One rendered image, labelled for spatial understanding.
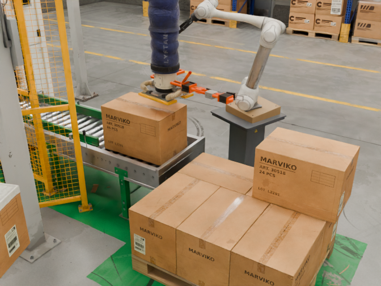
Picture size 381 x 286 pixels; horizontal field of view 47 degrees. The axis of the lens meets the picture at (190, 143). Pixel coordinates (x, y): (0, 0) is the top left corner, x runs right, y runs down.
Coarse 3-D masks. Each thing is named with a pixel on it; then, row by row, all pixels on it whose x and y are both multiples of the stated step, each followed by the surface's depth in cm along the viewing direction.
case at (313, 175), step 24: (264, 144) 302; (288, 144) 302; (312, 144) 302; (336, 144) 302; (264, 168) 300; (288, 168) 290; (312, 168) 280; (336, 168) 272; (264, 192) 308; (288, 192) 297; (312, 192) 287; (336, 192) 278; (312, 216) 294; (336, 216) 284
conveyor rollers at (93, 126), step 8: (40, 104) 479; (48, 104) 477; (56, 112) 455; (64, 112) 454; (48, 120) 437; (56, 120) 436; (64, 120) 441; (80, 120) 436; (88, 120) 436; (96, 120) 442; (80, 128) 425; (88, 128) 422; (96, 128) 420; (64, 136) 410; (96, 136) 407; (88, 144) 389; (112, 152) 377; (136, 160) 363
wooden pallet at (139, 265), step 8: (136, 256) 318; (328, 256) 336; (136, 264) 322; (144, 264) 316; (152, 264) 311; (320, 264) 310; (144, 272) 320; (152, 272) 320; (160, 272) 320; (168, 272) 304; (160, 280) 313; (168, 280) 313; (176, 280) 313; (184, 280) 298; (312, 280) 298
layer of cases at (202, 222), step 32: (224, 160) 364; (160, 192) 320; (192, 192) 320; (224, 192) 320; (160, 224) 290; (192, 224) 287; (224, 224) 287; (256, 224) 287; (288, 224) 287; (320, 224) 287; (160, 256) 303; (192, 256) 285; (224, 256) 268; (256, 256) 259; (288, 256) 259; (320, 256) 303
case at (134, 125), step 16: (128, 96) 383; (112, 112) 360; (128, 112) 351; (144, 112) 351; (160, 112) 351; (176, 112) 355; (112, 128) 367; (128, 128) 357; (144, 128) 348; (160, 128) 340; (176, 128) 361; (112, 144) 375; (128, 144) 364; (144, 144) 354; (160, 144) 346; (176, 144) 367; (144, 160) 361; (160, 160) 352
